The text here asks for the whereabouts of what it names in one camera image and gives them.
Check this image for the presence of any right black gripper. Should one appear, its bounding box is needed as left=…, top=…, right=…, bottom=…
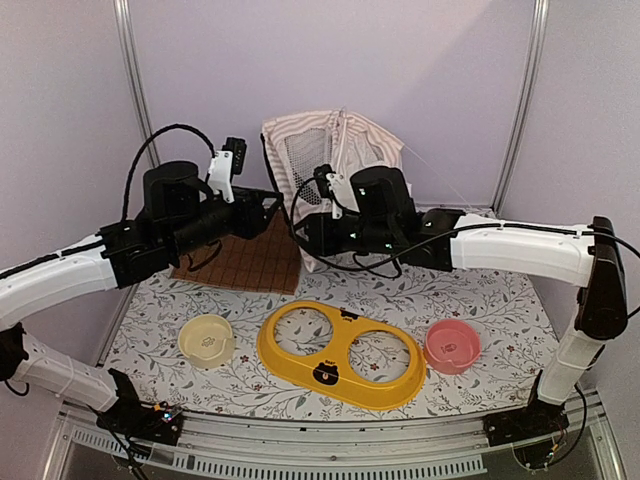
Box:
left=288, top=212, right=397, bottom=258

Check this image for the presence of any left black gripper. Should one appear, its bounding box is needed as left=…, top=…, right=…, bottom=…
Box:
left=167, top=186, right=284, bottom=259

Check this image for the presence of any brown checkered mat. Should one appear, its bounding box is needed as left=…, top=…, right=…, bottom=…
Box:
left=170, top=212, right=302, bottom=295

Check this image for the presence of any pink striped pet tent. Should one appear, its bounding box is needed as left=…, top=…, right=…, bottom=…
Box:
left=260, top=108, right=412, bottom=274

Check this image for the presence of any white tent pole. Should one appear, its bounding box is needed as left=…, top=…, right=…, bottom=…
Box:
left=332, top=109, right=471, bottom=208

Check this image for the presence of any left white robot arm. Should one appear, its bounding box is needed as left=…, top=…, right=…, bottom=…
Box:
left=1, top=124, right=283, bottom=434

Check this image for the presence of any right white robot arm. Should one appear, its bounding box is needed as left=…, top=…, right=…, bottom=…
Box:
left=287, top=167, right=637, bottom=436

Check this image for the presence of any cream pet bowl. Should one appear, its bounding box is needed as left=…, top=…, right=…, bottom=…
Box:
left=178, top=314, right=236, bottom=369

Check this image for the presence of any pink pet bowl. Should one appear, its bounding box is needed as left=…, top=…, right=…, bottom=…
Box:
left=424, top=319, right=482, bottom=375

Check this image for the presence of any yellow double bowl holder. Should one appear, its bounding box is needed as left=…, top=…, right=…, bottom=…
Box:
left=256, top=301, right=427, bottom=411

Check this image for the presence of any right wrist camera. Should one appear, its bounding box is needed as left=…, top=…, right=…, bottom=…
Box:
left=313, top=164, right=349, bottom=220

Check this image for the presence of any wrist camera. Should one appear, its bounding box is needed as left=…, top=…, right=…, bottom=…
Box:
left=205, top=137, right=247, bottom=204
left=313, top=164, right=349, bottom=220

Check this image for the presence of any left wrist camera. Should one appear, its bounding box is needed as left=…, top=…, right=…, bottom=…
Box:
left=205, top=137, right=247, bottom=204

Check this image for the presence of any left aluminium frame post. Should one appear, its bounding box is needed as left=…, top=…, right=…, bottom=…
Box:
left=112, top=0, right=153, bottom=140

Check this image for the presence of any aluminium frame post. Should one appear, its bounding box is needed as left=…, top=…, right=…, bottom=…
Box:
left=491, top=0, right=550, bottom=213
left=112, top=0, right=153, bottom=140

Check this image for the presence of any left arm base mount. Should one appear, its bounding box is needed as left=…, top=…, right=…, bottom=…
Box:
left=96, top=368, right=184, bottom=446

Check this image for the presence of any front aluminium rail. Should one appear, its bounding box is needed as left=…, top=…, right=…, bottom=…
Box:
left=44, top=389, right=632, bottom=479

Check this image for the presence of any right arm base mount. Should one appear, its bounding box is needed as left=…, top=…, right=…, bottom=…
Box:
left=482, top=395, right=569, bottom=446

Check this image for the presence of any right aluminium frame post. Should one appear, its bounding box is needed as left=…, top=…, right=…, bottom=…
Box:
left=491, top=0, right=550, bottom=213

